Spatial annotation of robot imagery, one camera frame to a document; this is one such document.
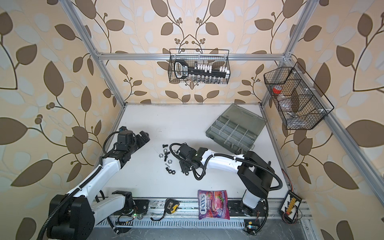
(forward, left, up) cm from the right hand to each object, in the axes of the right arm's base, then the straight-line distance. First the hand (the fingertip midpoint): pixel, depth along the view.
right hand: (186, 167), depth 84 cm
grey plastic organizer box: (+26, -34, -1) cm, 43 cm away
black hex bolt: (+16, +15, -3) cm, 22 cm away
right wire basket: (+19, -59, +30) cm, 69 cm away
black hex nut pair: (0, +10, -4) cm, 11 cm away
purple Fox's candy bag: (-19, -14, -2) cm, 23 cm away
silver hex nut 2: (+6, +10, -5) cm, 13 cm away
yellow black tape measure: (-19, +7, -1) cm, 20 cm away
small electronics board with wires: (-22, -51, -2) cm, 56 cm away
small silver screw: (+4, +13, -5) cm, 14 cm away
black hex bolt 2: (+7, +13, -4) cm, 16 cm away
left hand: (+15, +24, +10) cm, 30 cm away
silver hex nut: (+10, +16, -4) cm, 19 cm away
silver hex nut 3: (+13, +14, -4) cm, 20 cm away
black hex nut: (-3, 0, -4) cm, 4 cm away
